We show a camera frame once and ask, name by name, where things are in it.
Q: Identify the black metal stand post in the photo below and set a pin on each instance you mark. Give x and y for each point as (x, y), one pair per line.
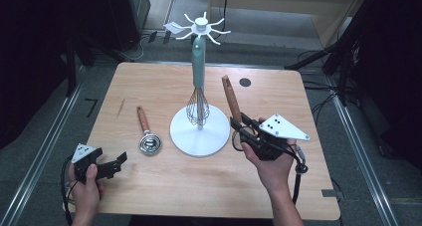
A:
(70, 70)

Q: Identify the silver floor rail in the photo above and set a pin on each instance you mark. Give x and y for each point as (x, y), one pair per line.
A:
(361, 159)
(43, 153)

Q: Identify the white hook rack stand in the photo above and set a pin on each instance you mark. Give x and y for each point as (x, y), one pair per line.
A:
(212, 136)

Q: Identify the white paper tag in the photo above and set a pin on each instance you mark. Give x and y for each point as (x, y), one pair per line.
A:
(173, 27)

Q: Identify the person's left hand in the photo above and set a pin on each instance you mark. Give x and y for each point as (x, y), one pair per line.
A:
(84, 196)

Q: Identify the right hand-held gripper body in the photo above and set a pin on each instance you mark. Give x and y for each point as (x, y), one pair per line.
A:
(282, 128)

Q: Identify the person's right hand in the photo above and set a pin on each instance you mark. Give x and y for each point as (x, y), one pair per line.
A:
(275, 173)

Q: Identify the dark round table grommet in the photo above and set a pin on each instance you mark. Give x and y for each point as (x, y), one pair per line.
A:
(245, 82)

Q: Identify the black metal stand legs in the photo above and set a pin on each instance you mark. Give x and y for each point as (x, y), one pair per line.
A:
(331, 53)

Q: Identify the grey tape piece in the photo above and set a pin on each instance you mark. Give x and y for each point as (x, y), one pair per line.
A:
(329, 193)

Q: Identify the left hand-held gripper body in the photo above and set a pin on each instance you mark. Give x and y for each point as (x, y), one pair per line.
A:
(84, 153)

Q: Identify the black cabinet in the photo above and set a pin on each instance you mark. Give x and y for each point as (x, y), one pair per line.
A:
(127, 17)

